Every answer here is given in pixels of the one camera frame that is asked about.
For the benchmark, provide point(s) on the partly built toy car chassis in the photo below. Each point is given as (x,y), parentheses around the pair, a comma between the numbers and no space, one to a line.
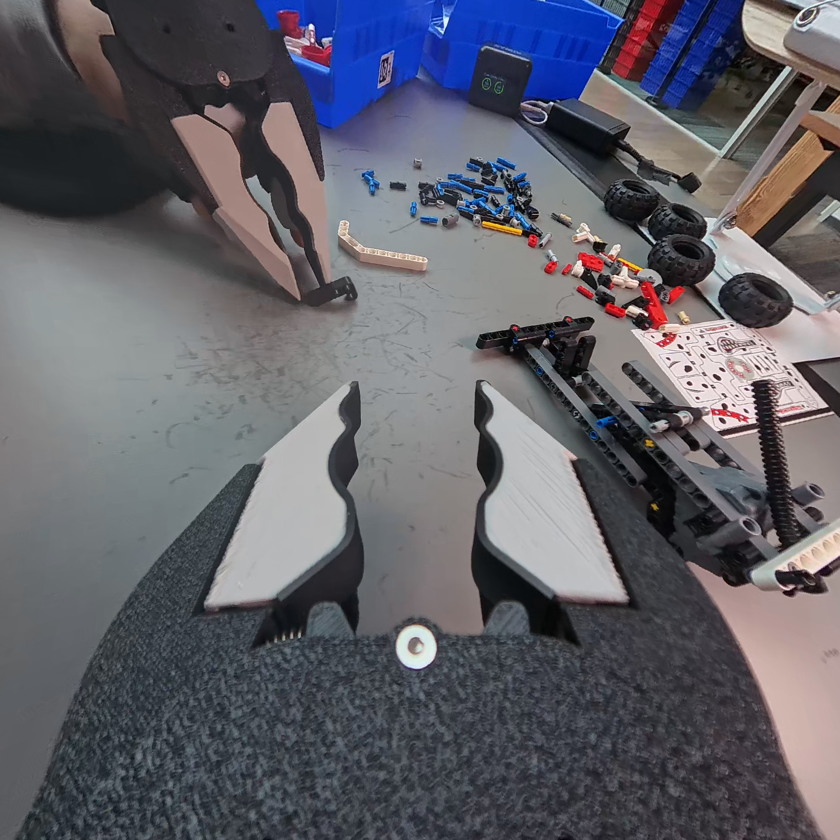
(656,453)

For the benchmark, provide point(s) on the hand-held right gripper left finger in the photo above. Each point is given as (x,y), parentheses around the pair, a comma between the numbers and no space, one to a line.
(289,525)

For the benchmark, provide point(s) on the black power adapter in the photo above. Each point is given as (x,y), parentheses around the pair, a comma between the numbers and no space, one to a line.
(587,124)

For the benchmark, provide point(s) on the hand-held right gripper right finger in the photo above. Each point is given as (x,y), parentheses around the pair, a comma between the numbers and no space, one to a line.
(551,525)

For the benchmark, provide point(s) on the pile of red white pieces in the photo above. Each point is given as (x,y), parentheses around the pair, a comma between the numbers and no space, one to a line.
(630,282)

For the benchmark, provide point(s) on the black toy connector piece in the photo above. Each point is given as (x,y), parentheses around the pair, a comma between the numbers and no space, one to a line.
(334,292)

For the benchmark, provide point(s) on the white sticker sheet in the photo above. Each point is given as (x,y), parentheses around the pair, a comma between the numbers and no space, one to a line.
(709,367)

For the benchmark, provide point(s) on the pile of blue black pieces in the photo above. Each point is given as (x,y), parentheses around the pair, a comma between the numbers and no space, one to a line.
(485,197)

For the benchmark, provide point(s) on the black device with green lights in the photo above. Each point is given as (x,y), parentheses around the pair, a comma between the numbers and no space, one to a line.
(500,82)

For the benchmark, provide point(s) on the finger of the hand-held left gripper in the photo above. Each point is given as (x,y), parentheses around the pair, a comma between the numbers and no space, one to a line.
(210,157)
(305,184)

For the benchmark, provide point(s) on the black rubber mat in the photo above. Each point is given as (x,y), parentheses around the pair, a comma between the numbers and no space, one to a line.
(577,170)

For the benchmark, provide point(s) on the stack of blue crates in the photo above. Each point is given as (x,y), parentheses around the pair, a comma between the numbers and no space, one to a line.
(702,52)

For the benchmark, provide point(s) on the black toy tyre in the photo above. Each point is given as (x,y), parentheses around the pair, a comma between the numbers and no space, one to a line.
(754,300)
(682,259)
(678,222)
(631,199)

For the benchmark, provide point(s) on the person's left forearm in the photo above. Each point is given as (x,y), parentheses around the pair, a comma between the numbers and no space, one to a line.
(33,59)

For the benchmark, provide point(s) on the white bent toy beam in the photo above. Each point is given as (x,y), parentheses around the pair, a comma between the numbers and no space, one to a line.
(387,254)

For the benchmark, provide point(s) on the blue bin with tag sticker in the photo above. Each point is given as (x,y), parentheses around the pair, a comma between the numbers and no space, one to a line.
(354,59)

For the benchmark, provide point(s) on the stack of red crates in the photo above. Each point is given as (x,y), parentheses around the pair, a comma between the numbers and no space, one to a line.
(649,39)

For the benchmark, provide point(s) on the loose red white toy parts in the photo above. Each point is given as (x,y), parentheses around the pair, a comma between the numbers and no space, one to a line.
(308,43)

